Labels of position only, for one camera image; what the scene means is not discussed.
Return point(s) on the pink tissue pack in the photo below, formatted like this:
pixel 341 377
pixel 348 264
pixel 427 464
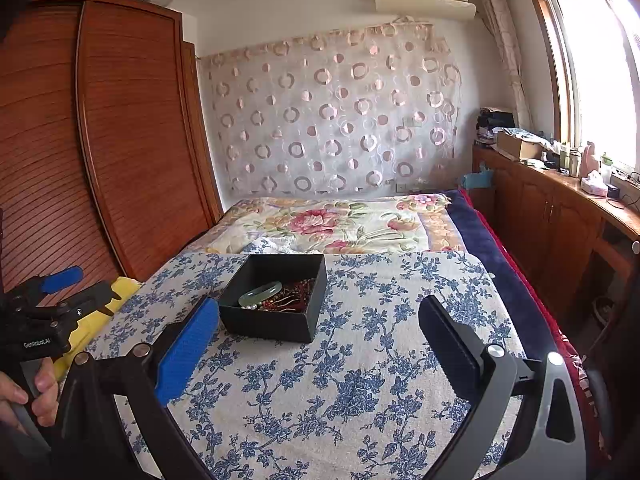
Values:
pixel 594 185

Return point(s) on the cardboard box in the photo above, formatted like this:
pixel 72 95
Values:
pixel 517 147

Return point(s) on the green capped bottle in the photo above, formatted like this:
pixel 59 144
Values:
pixel 606 167

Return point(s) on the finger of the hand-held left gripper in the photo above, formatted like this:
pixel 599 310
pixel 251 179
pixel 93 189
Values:
pixel 95 296
pixel 62 278

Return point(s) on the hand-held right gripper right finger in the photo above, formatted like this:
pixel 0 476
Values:
pixel 450 350

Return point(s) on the wooden side cabinet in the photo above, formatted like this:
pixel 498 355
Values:
pixel 545 220

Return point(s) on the small black box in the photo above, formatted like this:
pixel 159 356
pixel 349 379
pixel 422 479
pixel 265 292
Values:
pixel 613 190

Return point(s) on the pale green jade bangle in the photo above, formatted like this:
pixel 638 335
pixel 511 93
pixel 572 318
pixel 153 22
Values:
pixel 260 290

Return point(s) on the circle patterned wall curtain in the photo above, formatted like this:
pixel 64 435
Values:
pixel 325 110

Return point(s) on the dark clutter pile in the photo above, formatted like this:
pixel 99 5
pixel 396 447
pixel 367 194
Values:
pixel 492 122

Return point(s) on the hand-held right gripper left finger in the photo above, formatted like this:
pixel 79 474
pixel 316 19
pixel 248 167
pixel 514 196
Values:
pixel 187 350

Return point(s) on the white jar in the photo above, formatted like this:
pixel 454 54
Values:
pixel 565 157
pixel 575 162

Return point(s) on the blue plastic bag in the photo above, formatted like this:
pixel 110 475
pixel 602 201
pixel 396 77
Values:
pixel 477 178

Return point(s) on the person's left hand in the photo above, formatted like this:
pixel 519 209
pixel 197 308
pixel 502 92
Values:
pixel 12 392

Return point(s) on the pink figurine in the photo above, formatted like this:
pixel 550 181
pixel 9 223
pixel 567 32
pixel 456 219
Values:
pixel 590 157

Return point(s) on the pink floral quilt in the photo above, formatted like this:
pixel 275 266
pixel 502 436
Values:
pixel 325 222

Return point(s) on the wooden wardrobe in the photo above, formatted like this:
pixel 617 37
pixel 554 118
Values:
pixel 125 135

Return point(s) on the wooden framed window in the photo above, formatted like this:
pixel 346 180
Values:
pixel 595 85

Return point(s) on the navy blanket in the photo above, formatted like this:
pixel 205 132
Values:
pixel 475 232

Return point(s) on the black jewelry box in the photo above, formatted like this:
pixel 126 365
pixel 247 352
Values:
pixel 270 327

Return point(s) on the cream window curtain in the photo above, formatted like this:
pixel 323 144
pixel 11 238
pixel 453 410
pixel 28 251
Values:
pixel 502 35

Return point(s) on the air conditioner unit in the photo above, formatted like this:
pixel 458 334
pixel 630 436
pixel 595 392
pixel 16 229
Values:
pixel 425 8

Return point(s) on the red blanket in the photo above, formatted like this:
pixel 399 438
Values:
pixel 545 320

